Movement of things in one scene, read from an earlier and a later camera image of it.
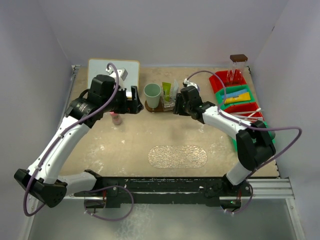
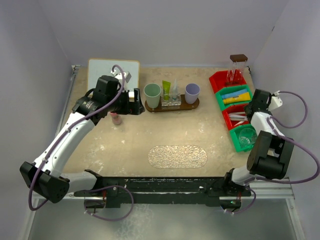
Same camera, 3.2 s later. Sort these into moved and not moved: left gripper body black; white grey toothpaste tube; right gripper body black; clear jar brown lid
Moved: right gripper body black
Not moved: clear jar brown lid; white grey toothpaste tube; left gripper body black
